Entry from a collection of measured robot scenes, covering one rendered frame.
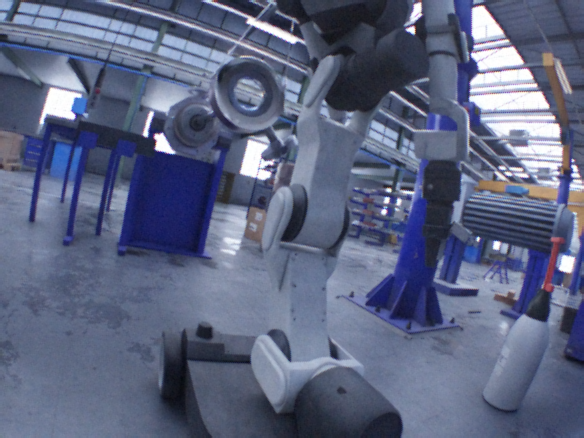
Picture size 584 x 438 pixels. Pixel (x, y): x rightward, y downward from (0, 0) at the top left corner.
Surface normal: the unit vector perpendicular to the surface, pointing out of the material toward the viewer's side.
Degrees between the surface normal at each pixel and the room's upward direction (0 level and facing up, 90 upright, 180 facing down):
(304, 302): 62
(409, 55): 82
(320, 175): 88
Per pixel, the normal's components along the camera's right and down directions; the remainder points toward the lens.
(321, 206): 0.46, -0.12
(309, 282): 0.47, -0.33
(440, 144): -0.58, 0.03
